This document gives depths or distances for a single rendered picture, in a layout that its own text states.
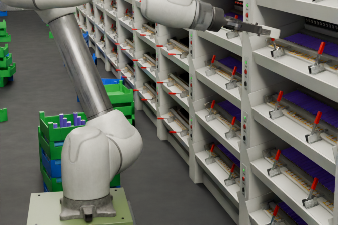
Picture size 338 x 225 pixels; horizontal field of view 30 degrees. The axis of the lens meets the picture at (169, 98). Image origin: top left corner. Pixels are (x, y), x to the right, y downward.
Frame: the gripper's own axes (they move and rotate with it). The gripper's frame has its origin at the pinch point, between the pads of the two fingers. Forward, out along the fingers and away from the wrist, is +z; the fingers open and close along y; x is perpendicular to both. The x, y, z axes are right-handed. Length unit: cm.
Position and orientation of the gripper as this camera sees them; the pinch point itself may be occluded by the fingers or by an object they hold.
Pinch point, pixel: (268, 31)
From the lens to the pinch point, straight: 201.8
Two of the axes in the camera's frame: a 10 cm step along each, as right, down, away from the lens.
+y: 2.4, 2.3, -9.4
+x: 2.3, -9.6, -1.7
